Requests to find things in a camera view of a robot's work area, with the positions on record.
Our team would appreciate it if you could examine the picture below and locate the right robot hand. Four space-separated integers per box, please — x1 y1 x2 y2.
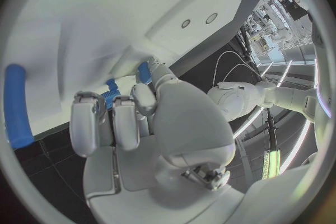
69 57 246 224

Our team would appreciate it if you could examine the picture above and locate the blue ribbed plug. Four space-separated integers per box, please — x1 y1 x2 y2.
97 78 122 111

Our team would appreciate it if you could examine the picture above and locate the white task board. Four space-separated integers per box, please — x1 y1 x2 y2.
2 0 276 145

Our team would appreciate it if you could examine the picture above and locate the black lamp stand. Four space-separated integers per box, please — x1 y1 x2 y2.
264 108 279 151

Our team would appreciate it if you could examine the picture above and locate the glowing light bar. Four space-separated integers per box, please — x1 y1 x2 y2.
261 148 282 180

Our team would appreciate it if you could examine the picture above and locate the thin long blue cylinder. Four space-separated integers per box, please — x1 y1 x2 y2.
3 63 36 150

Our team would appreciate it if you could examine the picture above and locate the white cable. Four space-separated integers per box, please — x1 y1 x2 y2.
222 63 263 83
213 50 263 87

